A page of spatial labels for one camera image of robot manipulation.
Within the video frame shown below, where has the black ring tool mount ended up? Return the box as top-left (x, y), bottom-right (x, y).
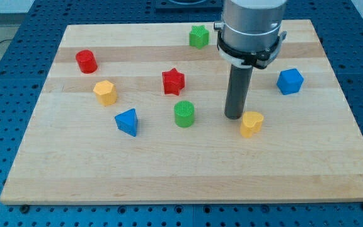
top-left (217, 31), bottom-right (287, 69)

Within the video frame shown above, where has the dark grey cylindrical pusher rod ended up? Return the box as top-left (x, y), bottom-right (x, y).
top-left (224, 65), bottom-right (253, 120)

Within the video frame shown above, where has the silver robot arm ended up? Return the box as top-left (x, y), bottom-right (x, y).
top-left (214, 0), bottom-right (287, 119)

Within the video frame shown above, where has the green star block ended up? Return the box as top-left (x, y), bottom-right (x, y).
top-left (189, 25), bottom-right (209, 49)

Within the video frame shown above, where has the red star block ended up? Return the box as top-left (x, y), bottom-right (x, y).
top-left (162, 68), bottom-right (185, 96)

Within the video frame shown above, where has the blue hexagon block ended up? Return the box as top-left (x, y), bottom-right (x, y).
top-left (277, 68), bottom-right (304, 95)

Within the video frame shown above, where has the yellow heart block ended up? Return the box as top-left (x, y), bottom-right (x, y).
top-left (240, 111), bottom-right (264, 138)

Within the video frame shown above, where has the green cylinder block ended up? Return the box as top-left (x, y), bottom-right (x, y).
top-left (173, 100), bottom-right (195, 127)

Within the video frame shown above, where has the wooden board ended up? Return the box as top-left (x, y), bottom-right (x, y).
top-left (0, 20), bottom-right (363, 205)

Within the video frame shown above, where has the blue triangle block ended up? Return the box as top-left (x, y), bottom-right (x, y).
top-left (115, 108), bottom-right (138, 137)

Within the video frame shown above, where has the yellow hexagon block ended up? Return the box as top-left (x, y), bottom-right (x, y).
top-left (93, 80), bottom-right (117, 107)

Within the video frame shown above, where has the red cylinder block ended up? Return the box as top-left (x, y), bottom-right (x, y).
top-left (76, 49), bottom-right (98, 74)

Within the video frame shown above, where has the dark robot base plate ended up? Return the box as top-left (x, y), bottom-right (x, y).
top-left (154, 0), bottom-right (223, 11)

